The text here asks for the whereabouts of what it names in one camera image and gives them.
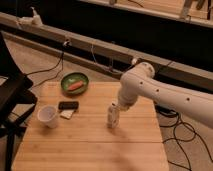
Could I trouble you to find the small white bottle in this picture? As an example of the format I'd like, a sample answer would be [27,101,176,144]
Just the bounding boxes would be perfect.
[107,105,119,128]

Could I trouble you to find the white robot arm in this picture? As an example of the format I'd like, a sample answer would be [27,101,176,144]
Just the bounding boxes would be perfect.
[107,62,213,129]

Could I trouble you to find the orange carrot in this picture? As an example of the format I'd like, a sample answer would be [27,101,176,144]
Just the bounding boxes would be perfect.
[67,81,84,91]

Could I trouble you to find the green bowl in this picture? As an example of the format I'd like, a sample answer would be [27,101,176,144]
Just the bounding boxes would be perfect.
[61,72,89,96]

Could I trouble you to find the small white card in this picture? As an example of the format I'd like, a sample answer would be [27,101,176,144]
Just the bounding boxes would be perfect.
[60,110,74,119]

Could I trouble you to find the black smartphone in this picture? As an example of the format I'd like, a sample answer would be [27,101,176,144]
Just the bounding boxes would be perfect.
[58,101,79,110]

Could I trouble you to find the white paper cup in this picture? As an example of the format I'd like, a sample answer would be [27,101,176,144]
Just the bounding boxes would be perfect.
[37,105,58,128]

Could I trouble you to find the black chair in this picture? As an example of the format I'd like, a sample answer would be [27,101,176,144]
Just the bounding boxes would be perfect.
[0,31,37,171]

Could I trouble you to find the black floor cable bundle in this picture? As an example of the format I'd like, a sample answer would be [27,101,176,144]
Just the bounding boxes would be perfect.
[155,104,213,171]

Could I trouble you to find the long metal rail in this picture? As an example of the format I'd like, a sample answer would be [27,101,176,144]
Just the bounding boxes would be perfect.
[0,12,213,94]

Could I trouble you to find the white cable with plug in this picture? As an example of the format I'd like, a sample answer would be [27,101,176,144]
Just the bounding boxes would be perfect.
[90,44,139,74]

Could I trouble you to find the black cable left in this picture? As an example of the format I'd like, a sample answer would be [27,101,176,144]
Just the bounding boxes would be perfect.
[24,39,72,88]

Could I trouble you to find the white fixture on rail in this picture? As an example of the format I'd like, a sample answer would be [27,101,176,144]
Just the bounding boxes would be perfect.
[17,6,43,27]

